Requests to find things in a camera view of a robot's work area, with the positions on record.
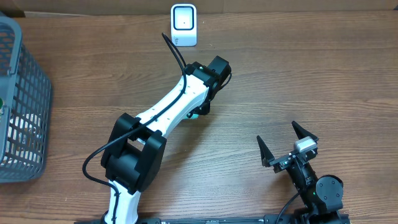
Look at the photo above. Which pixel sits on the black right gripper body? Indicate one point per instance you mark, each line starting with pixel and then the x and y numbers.
pixel 302 179

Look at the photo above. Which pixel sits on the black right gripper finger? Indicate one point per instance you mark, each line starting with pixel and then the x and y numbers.
pixel 266 155
pixel 302 132

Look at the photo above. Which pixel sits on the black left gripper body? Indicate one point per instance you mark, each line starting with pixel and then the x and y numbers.
pixel 206 110

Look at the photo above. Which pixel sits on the teal tissue pack wrapper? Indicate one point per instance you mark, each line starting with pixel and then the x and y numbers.
pixel 192 116

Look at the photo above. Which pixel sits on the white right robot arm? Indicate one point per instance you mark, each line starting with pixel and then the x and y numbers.
pixel 318 199

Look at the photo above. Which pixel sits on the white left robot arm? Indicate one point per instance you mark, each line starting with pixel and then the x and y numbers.
pixel 137 144

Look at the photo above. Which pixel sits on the white barcode scanner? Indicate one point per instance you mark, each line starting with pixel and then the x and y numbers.
pixel 183 25

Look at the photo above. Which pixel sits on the grey plastic basket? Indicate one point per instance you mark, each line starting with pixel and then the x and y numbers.
pixel 26 99

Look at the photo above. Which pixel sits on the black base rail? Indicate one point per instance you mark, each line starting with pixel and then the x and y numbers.
pixel 217 221

